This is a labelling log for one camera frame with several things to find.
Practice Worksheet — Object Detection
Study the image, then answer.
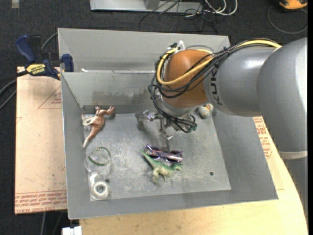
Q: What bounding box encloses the clear glass thing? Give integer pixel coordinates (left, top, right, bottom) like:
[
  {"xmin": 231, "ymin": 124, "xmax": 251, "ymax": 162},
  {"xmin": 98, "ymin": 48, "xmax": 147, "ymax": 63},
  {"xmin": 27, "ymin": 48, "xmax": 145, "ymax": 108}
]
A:
[{"xmin": 135, "ymin": 110, "xmax": 157, "ymax": 130}]

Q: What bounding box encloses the green toy dinosaur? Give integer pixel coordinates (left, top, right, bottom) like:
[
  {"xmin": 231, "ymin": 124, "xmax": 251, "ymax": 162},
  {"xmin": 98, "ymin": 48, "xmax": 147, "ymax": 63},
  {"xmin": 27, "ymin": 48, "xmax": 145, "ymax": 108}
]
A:
[{"xmin": 140, "ymin": 150, "xmax": 183, "ymax": 185}]

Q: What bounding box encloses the grey metal bin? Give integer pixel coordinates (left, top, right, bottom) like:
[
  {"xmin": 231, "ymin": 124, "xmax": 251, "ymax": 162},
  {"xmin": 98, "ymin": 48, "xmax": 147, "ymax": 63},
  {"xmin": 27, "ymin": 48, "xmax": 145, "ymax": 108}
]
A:
[{"xmin": 57, "ymin": 27, "xmax": 279, "ymax": 220}]

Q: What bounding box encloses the grey and yellow toy animal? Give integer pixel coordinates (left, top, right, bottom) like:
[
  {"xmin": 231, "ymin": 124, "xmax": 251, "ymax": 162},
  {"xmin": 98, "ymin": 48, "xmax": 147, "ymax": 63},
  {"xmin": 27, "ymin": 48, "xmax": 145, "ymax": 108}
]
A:
[{"xmin": 198, "ymin": 103, "xmax": 215, "ymax": 119}]

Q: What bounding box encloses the brown toy dinosaur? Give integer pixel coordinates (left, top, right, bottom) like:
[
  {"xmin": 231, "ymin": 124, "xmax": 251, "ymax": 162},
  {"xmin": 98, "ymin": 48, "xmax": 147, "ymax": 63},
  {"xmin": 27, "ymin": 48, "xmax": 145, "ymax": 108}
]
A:
[{"xmin": 82, "ymin": 106, "xmax": 115, "ymax": 148}]

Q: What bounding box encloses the clear glass cup, green rim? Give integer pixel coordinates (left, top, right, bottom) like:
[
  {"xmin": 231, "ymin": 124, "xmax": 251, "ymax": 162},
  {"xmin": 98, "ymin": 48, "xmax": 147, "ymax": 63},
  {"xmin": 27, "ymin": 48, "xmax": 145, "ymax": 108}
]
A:
[{"xmin": 84, "ymin": 147, "xmax": 112, "ymax": 201}]

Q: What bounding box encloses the brown cardboard board, red print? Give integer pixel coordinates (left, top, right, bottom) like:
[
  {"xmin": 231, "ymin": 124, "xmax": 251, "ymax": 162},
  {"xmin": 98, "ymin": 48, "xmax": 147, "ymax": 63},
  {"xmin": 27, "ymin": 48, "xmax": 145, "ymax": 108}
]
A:
[{"xmin": 14, "ymin": 66, "xmax": 286, "ymax": 215}]

